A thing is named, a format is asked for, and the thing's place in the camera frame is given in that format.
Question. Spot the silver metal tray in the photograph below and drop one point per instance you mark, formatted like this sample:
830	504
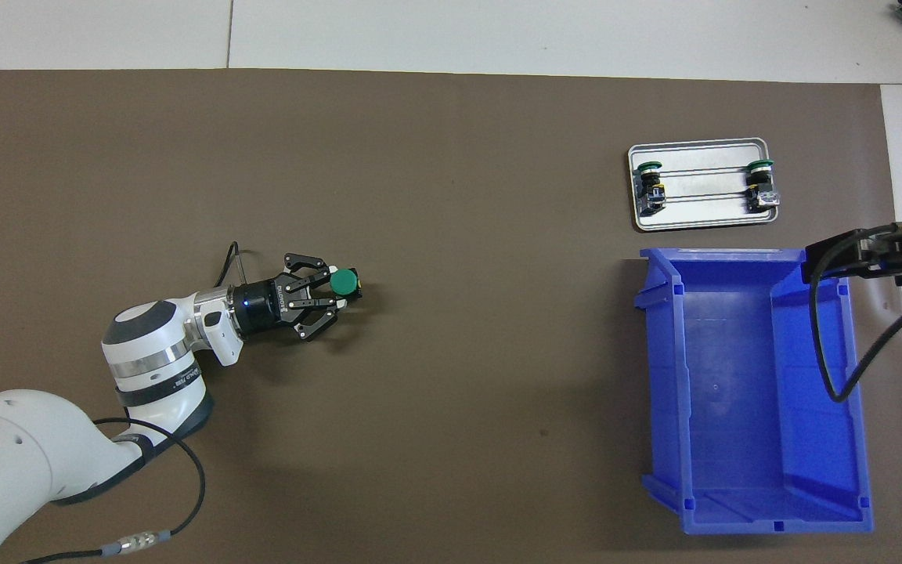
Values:
705	211

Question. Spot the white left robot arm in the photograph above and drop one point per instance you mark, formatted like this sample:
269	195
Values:
146	352

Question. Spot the blue plastic storage bin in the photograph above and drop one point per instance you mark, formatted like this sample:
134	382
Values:
733	392

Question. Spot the brown table mat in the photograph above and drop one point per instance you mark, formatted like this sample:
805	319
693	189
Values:
459	196

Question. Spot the green push button switch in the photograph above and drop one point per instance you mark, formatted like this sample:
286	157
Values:
760	192
344	282
651	192

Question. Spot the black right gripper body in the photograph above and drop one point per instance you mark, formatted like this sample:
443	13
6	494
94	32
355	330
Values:
263	307

